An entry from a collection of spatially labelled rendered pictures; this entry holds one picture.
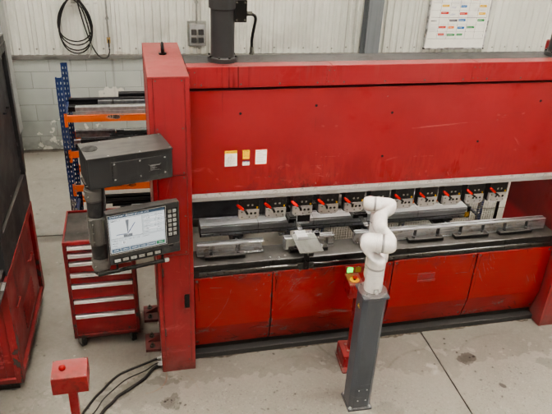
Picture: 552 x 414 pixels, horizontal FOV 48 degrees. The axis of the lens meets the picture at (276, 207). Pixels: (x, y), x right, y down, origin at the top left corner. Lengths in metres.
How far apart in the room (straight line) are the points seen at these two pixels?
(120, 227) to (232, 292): 1.24
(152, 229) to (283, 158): 1.08
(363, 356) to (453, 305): 1.36
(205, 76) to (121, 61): 4.40
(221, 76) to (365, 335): 1.94
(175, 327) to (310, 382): 1.11
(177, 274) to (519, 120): 2.76
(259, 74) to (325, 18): 4.56
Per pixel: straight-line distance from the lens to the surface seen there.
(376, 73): 4.27
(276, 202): 4.44
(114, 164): 3.60
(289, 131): 4.23
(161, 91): 3.78
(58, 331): 5.45
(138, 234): 3.82
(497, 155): 4.99
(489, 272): 5.42
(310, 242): 4.55
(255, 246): 4.61
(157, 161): 3.66
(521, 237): 5.38
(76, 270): 4.77
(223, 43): 4.03
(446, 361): 5.28
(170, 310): 4.54
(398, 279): 5.03
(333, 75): 4.17
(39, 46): 8.34
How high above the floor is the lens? 3.36
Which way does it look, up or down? 28 degrees down
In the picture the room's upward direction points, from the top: 3 degrees clockwise
